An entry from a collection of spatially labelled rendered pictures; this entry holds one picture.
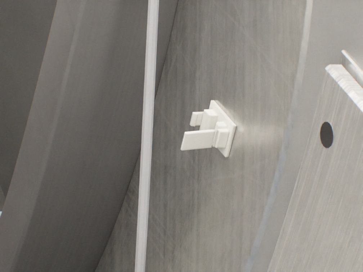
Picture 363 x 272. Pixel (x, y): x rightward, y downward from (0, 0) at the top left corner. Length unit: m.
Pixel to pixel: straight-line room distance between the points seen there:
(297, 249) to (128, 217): 0.17
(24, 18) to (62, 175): 0.88
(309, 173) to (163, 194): 0.14
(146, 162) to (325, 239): 0.12
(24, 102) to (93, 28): 0.88
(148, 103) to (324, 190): 0.12
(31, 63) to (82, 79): 0.89
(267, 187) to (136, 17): 0.11
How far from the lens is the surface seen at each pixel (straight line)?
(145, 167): 0.97
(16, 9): 1.90
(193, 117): 0.97
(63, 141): 1.01
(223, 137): 0.96
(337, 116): 0.87
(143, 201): 0.97
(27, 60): 1.89
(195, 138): 0.95
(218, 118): 0.97
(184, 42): 0.99
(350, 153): 0.86
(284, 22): 0.92
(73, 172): 1.03
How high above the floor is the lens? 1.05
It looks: 6 degrees down
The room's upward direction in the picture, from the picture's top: 1 degrees clockwise
